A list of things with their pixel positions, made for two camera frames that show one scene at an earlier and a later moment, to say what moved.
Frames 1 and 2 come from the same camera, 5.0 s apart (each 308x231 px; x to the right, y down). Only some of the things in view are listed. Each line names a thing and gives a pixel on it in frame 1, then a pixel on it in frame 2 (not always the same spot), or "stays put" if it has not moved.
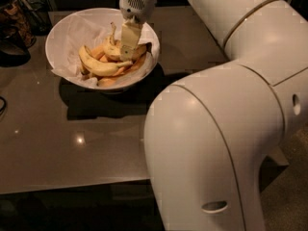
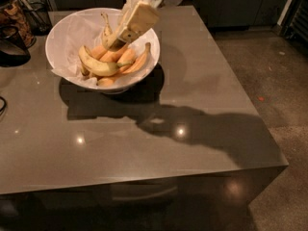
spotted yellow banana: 113,48 -> 109,36
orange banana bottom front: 106,82 stays put
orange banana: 141,51 -> 141,62
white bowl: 84,46 stays put
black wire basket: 38,14 stays put
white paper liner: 89,29 stays put
